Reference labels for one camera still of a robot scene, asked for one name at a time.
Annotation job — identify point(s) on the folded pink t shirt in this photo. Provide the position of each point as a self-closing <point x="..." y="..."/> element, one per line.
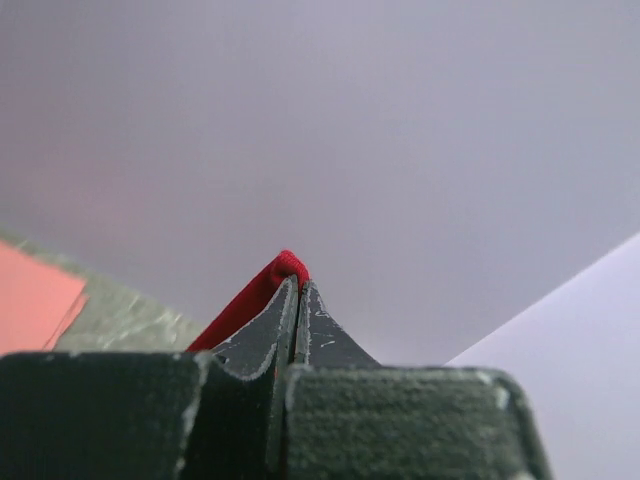
<point x="39" y="302"/>

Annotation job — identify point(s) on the red t shirt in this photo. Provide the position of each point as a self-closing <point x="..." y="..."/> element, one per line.
<point x="252" y="300"/>

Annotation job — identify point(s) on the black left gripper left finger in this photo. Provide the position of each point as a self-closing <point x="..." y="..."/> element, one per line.
<point x="165" y="415"/>

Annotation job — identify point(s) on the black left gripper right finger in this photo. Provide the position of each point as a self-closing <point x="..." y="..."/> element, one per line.
<point x="350" y="417"/>

